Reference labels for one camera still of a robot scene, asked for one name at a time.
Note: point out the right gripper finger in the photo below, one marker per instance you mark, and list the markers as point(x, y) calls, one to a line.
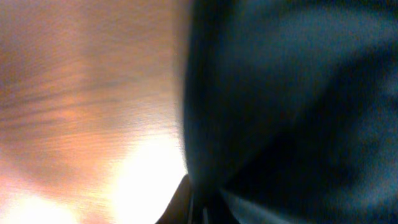
point(180, 209)

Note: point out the black leggings with red waistband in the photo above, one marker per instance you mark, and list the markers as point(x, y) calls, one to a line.
point(290, 111)

